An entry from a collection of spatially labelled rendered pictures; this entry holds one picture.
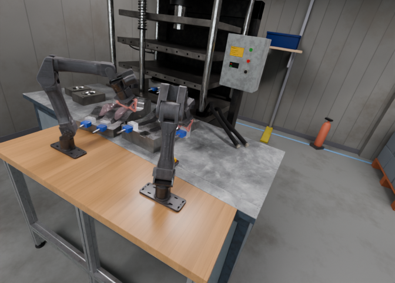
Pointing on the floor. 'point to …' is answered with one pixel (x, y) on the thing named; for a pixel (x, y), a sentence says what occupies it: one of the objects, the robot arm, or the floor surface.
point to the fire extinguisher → (321, 135)
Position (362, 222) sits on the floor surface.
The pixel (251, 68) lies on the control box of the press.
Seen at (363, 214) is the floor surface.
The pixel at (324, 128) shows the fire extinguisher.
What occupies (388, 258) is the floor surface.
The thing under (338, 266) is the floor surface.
